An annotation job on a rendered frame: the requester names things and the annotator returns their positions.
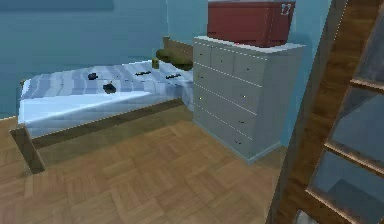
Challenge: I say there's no olive green pillow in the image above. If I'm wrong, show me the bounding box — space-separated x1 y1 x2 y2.
155 48 195 71

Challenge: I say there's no wooden door with glass panes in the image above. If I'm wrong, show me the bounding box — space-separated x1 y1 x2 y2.
265 0 384 224

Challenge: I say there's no white chest of drawers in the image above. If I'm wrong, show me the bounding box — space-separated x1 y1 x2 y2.
192 35 306 165

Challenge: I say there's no dark red box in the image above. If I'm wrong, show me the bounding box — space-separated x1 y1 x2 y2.
206 0 297 48

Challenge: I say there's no bed with pale blue bedding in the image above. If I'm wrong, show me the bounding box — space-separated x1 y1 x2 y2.
9 35 196 176

